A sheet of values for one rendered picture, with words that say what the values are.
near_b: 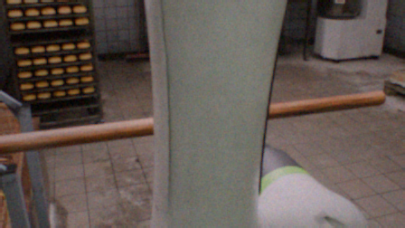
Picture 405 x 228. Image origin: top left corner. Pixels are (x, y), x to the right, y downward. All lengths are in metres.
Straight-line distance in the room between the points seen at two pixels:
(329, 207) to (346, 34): 5.41
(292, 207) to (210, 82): 0.19
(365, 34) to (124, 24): 3.24
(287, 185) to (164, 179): 0.19
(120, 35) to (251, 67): 5.53
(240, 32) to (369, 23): 5.73
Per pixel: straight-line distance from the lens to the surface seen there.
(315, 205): 0.43
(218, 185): 0.31
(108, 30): 5.76
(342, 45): 5.80
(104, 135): 0.70
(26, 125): 1.63
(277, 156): 0.53
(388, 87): 4.77
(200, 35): 0.26
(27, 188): 1.82
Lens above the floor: 1.49
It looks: 23 degrees down
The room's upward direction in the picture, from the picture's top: straight up
